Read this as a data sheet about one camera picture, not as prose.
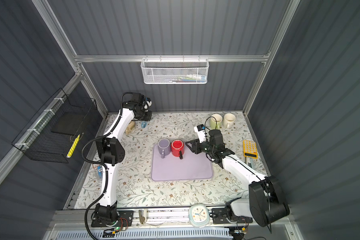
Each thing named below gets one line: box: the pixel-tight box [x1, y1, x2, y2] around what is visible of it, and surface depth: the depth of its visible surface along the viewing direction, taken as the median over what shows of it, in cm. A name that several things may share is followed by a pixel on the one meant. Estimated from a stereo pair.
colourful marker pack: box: [92, 164, 103, 179], surface depth 91 cm
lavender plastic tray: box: [151, 143, 214, 181], surface depth 95 cm
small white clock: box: [188, 204, 210, 228], surface depth 74 cm
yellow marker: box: [66, 134, 81, 158], surface depth 70 cm
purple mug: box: [157, 138, 171, 159], surface depth 93 cm
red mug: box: [171, 139, 185, 160], surface depth 93 cm
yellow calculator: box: [243, 140, 259, 159], surface depth 101 cm
